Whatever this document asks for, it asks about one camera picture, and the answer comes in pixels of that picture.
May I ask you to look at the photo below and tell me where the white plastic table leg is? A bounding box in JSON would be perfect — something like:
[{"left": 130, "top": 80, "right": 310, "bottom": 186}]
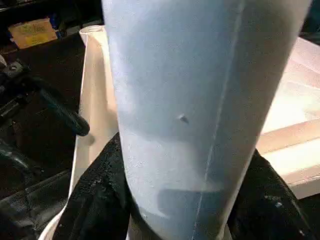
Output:
[{"left": 101, "top": 0, "right": 311, "bottom": 240}]

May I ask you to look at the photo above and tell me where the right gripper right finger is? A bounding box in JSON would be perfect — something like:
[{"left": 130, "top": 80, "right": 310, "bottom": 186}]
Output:
[{"left": 225, "top": 148, "right": 311, "bottom": 240}]

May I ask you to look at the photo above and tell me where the yellow cardboard box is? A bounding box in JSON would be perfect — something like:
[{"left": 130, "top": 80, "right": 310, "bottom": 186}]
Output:
[{"left": 8, "top": 17, "right": 58, "bottom": 50}]

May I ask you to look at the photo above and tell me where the white plastic table top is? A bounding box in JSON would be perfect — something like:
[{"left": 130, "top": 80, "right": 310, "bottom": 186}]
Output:
[{"left": 38, "top": 24, "right": 320, "bottom": 240}]

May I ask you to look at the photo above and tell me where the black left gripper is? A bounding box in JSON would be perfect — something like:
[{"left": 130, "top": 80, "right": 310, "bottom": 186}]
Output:
[{"left": 0, "top": 56, "right": 91, "bottom": 175}]

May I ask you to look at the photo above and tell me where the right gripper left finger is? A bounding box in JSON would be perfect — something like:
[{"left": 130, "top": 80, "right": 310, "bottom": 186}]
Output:
[{"left": 53, "top": 131, "right": 136, "bottom": 240}]

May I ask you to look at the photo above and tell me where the black storage shelf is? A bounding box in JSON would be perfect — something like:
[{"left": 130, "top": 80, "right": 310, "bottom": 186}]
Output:
[{"left": 0, "top": 0, "right": 106, "bottom": 52}]

